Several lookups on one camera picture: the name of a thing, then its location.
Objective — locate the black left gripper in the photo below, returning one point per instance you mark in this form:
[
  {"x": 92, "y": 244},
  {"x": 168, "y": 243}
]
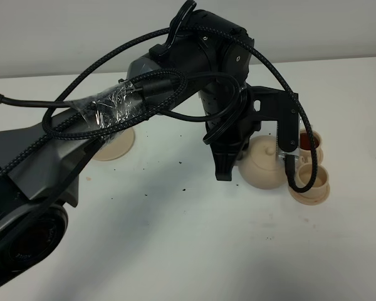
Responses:
[{"x": 228, "y": 136}]

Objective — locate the beige teapot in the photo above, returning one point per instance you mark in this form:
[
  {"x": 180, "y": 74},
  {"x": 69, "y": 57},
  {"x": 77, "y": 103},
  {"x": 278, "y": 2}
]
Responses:
[{"x": 260, "y": 166}]

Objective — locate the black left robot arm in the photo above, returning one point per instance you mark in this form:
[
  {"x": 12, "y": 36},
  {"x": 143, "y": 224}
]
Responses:
[{"x": 198, "y": 75}]

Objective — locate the beige teapot saucer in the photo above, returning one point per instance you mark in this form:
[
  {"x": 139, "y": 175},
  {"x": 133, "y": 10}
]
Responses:
[{"x": 118, "y": 147}]

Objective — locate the near beige cup saucer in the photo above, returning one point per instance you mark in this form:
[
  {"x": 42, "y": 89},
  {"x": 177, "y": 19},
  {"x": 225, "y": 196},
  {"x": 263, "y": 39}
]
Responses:
[{"x": 315, "y": 196}]

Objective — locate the beige cup saucer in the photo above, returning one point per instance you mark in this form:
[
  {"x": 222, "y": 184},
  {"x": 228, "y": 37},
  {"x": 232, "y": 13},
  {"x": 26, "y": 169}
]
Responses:
[
  {"x": 305, "y": 157},
  {"x": 315, "y": 196}
]

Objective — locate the far beige cup saucer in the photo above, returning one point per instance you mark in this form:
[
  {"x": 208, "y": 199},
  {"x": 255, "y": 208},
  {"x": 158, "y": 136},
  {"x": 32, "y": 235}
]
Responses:
[{"x": 305, "y": 157}]

